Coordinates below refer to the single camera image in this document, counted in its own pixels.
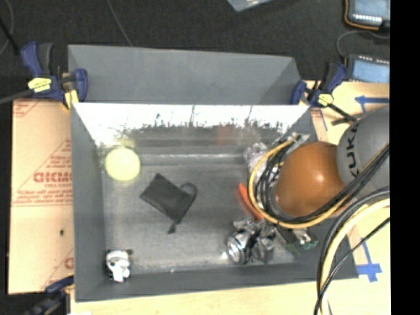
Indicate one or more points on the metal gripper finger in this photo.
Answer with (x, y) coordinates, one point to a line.
(251, 225)
(243, 248)

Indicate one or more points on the orange curved thing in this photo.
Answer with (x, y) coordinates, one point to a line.
(243, 196)

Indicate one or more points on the crumpled silver foil packet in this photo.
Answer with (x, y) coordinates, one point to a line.
(255, 156)

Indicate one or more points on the black cloth pouch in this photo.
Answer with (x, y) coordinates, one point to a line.
(165, 197)

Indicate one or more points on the white and black toy figure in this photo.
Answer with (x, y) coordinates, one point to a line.
(118, 265)

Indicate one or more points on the yellow ball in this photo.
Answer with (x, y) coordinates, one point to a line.
(122, 164)

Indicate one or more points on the grey metal bin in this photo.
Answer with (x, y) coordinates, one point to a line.
(183, 77)

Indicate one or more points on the brown cardboard board red print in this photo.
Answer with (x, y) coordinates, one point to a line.
(39, 149)

